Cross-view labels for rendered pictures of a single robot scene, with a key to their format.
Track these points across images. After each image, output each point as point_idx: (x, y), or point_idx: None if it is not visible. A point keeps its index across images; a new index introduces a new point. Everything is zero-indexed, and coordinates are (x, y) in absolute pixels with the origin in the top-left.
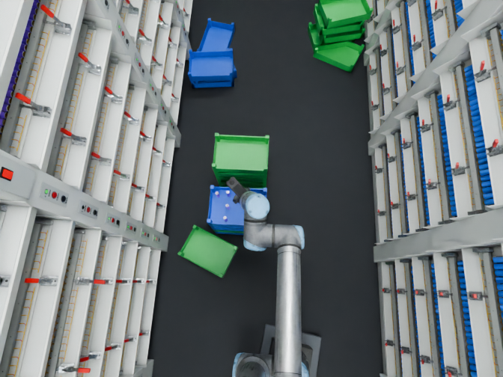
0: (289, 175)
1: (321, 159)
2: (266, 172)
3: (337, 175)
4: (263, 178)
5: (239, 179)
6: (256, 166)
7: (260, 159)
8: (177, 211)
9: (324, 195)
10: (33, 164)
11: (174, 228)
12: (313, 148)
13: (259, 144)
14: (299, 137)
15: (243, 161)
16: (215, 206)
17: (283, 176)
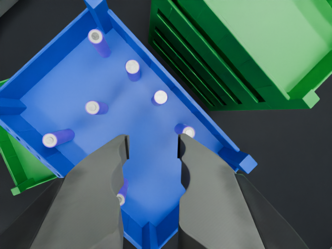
0: (261, 121)
1: (321, 139)
2: (283, 108)
3: (319, 180)
4: (234, 98)
5: (192, 61)
6: (268, 66)
7: (291, 58)
8: (44, 16)
9: (277, 191)
10: None
11: (15, 40)
12: (327, 113)
13: (324, 18)
14: (327, 79)
15: (252, 22)
16: (71, 70)
17: (252, 114)
